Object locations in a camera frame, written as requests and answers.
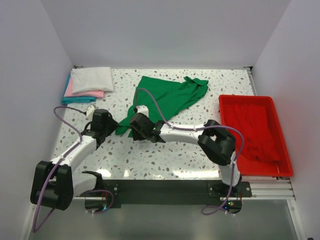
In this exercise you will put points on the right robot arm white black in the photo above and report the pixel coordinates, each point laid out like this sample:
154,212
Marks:
215,140

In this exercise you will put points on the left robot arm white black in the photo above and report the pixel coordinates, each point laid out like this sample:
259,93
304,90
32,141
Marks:
53,183

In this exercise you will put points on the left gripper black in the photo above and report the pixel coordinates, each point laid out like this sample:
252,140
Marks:
110,125

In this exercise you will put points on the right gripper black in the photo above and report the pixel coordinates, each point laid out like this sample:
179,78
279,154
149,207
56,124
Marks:
136,124

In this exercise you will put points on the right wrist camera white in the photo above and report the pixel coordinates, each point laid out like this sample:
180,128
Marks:
142,109

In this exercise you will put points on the red plastic bin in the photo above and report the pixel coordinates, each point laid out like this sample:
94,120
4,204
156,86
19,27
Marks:
252,168

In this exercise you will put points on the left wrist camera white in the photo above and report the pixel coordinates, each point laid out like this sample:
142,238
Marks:
90,110

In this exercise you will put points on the folded teal t shirt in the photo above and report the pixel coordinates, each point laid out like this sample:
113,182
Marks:
75,99

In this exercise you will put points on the folded pink t shirt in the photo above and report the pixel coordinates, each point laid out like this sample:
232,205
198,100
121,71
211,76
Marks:
69,93

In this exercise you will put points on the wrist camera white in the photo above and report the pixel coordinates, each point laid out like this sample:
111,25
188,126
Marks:
90,110
142,109

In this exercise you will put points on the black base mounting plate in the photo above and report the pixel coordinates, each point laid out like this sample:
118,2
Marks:
165,192

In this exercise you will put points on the folded white t shirt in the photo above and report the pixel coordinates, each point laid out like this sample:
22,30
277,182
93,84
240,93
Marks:
91,79

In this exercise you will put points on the red t shirt in bin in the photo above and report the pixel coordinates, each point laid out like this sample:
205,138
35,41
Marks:
252,121

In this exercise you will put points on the green t shirt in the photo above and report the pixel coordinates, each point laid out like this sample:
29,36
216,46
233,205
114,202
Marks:
164,98

